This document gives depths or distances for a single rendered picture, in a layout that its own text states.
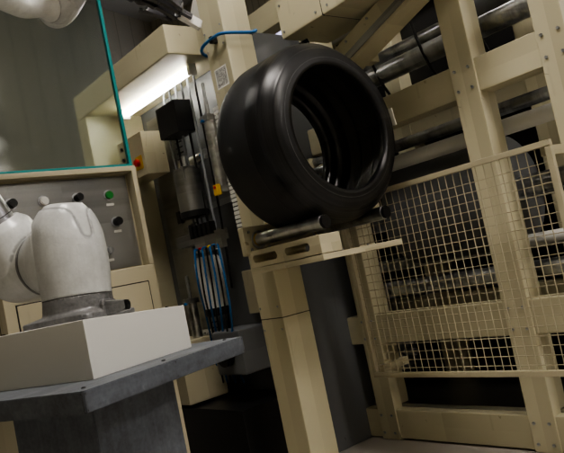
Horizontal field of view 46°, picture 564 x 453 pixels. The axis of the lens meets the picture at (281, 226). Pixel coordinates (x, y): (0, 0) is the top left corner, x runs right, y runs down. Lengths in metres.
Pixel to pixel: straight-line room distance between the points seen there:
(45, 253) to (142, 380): 0.38
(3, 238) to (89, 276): 0.26
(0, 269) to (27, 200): 0.74
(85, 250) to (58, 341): 0.21
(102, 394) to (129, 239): 1.31
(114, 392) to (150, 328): 0.26
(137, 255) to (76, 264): 1.02
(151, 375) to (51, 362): 0.22
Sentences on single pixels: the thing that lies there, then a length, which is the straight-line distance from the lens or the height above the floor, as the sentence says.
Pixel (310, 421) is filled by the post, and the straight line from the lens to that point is 2.42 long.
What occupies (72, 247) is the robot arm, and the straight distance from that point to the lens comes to 1.52.
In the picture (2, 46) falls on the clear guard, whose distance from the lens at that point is 2.53.
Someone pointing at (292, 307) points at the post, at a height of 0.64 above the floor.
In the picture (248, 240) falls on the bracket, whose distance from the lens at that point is 2.26.
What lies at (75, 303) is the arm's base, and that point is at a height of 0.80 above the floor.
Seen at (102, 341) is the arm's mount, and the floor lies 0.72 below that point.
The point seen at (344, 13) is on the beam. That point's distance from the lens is 2.52.
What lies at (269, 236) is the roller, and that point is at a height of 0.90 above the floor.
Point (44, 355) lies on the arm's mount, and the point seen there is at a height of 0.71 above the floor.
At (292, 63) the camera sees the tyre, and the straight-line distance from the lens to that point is 2.10.
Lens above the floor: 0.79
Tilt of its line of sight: 3 degrees up
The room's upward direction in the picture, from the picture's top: 12 degrees counter-clockwise
